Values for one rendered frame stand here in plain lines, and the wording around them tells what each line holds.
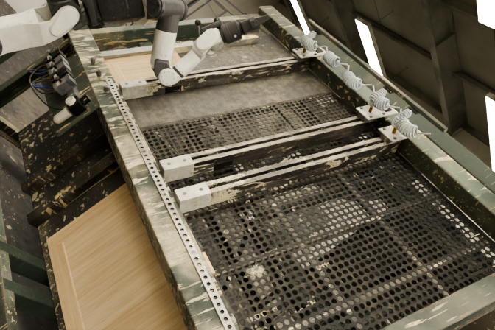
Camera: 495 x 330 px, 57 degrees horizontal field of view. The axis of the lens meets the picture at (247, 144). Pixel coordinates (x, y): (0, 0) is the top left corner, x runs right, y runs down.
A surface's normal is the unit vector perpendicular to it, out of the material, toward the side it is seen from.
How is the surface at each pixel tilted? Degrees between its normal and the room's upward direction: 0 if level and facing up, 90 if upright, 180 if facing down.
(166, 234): 57
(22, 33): 90
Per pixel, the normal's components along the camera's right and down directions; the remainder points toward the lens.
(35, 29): 0.04, 0.65
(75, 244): -0.37, -0.53
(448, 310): 0.13, -0.76
